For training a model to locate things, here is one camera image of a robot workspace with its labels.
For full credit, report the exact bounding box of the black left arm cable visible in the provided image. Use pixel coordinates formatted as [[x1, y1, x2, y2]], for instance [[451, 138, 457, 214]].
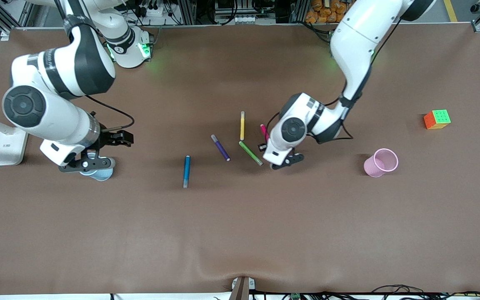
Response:
[[261, 17, 403, 141]]

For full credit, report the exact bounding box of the colourful puzzle cube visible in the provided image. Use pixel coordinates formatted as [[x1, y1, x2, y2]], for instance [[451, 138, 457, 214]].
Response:
[[423, 110, 451, 130]]

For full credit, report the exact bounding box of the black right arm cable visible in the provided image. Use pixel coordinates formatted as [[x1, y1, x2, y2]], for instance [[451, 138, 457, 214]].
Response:
[[84, 95, 135, 131]]

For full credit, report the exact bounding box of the pink mesh cup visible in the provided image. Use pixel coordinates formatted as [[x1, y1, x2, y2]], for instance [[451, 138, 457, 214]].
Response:
[[364, 148, 399, 178]]

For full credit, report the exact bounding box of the black looped floor cable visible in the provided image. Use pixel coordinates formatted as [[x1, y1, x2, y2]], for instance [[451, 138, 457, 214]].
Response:
[[371, 285, 426, 297]]

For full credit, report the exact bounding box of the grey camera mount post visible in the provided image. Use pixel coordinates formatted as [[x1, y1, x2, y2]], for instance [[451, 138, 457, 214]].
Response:
[[230, 276, 255, 300]]

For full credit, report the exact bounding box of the purple marker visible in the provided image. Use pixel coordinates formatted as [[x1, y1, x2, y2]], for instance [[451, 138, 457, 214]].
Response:
[[211, 134, 231, 162]]

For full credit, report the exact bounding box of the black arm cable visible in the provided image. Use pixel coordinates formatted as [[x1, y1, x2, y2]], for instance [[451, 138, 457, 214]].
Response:
[[261, 17, 403, 141], [84, 95, 135, 131]]

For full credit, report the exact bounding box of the blue mesh cup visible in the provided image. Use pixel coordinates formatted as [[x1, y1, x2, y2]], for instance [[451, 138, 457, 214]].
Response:
[[80, 152, 115, 181]]

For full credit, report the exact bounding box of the green marker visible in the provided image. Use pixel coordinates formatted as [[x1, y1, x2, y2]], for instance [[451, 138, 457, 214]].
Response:
[[239, 141, 263, 166]]

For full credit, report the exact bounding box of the white power strip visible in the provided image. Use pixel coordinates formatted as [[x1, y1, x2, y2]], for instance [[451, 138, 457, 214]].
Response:
[[138, 0, 170, 17]]

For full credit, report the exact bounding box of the bag of orange snacks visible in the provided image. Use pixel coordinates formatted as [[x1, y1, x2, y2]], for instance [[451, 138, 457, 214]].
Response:
[[305, 0, 343, 24]]

